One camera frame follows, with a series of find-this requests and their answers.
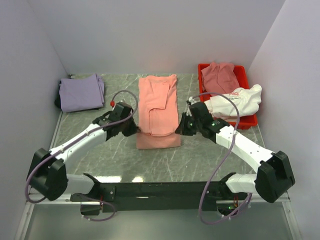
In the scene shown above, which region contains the aluminium frame rail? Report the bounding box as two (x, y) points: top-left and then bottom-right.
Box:
(13, 73), (301, 240)

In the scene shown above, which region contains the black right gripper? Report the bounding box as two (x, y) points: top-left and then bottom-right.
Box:
(175, 112), (202, 136)

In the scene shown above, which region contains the salmon pink t shirt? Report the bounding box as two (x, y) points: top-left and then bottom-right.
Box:
(136, 74), (181, 150)

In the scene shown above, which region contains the folded lavender t shirt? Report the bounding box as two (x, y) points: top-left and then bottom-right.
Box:
(57, 73), (105, 113)

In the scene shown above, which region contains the dusty pink t shirt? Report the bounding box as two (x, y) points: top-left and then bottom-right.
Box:
(200, 62), (240, 94)

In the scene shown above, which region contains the white printed t shirt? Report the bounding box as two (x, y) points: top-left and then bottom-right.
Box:
(204, 84), (262, 120)

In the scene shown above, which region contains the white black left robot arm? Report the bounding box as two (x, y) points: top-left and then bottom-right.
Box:
(26, 102), (139, 201)

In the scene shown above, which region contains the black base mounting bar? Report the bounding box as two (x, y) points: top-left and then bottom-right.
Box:
(70, 181), (247, 216)

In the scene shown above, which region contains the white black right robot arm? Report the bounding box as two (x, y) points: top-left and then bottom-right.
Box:
(175, 102), (296, 203)

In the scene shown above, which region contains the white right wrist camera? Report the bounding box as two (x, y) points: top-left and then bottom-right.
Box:
(186, 96), (197, 106)

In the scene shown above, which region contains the red plastic bin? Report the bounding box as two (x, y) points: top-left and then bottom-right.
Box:
(197, 63), (258, 130)

